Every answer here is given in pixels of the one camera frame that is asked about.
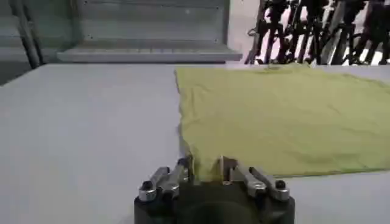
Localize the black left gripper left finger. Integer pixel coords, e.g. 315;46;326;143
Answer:
138;156;194;202

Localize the yellow-green shirt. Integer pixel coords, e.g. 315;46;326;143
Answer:
175;63;390;184

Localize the white open shelf unit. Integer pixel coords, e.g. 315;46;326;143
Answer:
56;0;244;64

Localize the black tripod with camera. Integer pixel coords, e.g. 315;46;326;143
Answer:
283;0;330;65
319;0;366;66
245;0;290;65
353;0;390;66

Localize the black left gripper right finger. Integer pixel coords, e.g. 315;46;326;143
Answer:
219;156;290;202

